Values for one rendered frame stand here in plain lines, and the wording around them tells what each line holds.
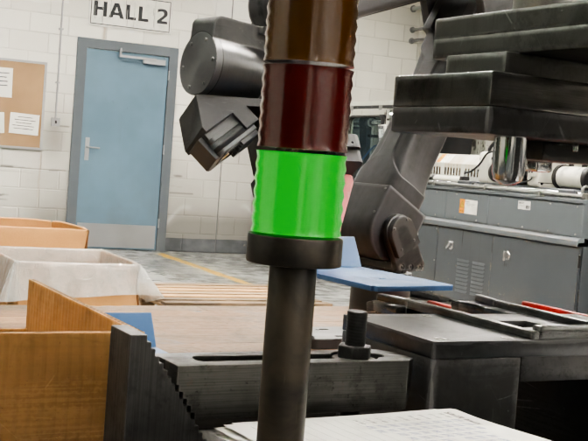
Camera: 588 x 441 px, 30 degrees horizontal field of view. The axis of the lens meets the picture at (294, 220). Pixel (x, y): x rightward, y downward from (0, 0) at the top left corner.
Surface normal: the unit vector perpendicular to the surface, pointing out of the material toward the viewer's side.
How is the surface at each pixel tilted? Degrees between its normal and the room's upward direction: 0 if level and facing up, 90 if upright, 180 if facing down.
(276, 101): 76
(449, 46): 90
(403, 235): 90
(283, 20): 104
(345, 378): 90
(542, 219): 90
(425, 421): 0
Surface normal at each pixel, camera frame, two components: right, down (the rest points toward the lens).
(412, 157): 0.65, -0.05
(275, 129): -0.54, -0.24
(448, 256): -0.90, -0.04
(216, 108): 0.44, -0.44
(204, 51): -0.76, -0.11
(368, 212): -0.64, -0.50
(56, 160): 0.43, 0.08
